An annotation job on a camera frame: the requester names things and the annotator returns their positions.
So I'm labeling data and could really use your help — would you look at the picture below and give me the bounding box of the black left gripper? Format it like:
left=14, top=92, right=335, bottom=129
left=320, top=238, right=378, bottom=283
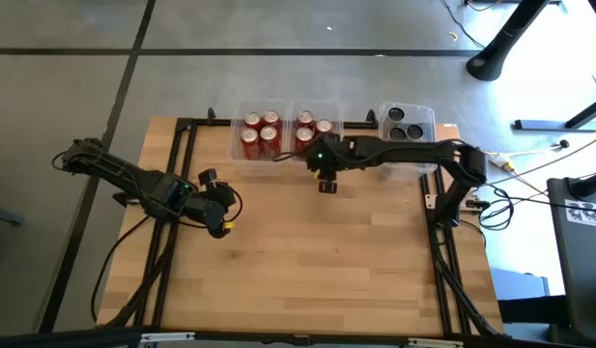
left=183, top=167, right=238, bottom=240

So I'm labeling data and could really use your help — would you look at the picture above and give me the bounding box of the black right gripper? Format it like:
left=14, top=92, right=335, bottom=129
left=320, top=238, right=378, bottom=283
left=306, top=134, right=351, bottom=194

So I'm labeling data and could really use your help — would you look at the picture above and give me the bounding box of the clear plastic bin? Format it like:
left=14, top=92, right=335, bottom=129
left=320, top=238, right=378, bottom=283
left=229, top=99, right=292, bottom=163
left=377, top=101, right=439, bottom=175
left=288, top=99, right=346, bottom=163

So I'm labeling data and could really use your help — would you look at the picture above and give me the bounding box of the white power adapter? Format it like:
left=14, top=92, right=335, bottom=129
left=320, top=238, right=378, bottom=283
left=487, top=153, right=517, bottom=174

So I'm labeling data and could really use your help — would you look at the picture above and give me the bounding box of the blue-grey box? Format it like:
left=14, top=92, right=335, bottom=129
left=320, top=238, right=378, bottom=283
left=489, top=267, right=553, bottom=302

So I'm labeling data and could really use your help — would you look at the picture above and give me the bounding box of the black stand pole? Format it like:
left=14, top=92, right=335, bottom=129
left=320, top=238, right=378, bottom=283
left=465, top=0, right=553, bottom=82

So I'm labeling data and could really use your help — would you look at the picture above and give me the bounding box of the black stand foot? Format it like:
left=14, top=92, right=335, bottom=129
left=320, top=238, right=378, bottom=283
left=513, top=94, right=596, bottom=132

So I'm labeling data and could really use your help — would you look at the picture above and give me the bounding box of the white printed label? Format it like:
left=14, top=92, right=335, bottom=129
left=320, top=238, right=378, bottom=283
left=564, top=199, right=596, bottom=229

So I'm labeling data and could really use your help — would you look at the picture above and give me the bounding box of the black equipment cart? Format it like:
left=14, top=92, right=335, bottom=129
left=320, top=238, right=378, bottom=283
left=547, top=169, right=596, bottom=348

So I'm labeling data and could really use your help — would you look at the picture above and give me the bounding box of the black metal table frame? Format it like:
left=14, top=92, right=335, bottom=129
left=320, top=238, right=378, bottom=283
left=97, top=106, right=506, bottom=348

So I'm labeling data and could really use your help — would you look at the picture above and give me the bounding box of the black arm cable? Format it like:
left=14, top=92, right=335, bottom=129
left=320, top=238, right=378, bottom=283
left=89, top=215, right=152, bottom=324

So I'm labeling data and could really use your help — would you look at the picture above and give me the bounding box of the silver metal bracket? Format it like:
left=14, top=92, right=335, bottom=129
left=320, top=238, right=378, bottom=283
left=139, top=332, right=196, bottom=344
left=407, top=336, right=466, bottom=348

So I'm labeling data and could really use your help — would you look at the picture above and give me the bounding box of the black cable bundle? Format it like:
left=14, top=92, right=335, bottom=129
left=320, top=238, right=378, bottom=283
left=478, top=182, right=517, bottom=232

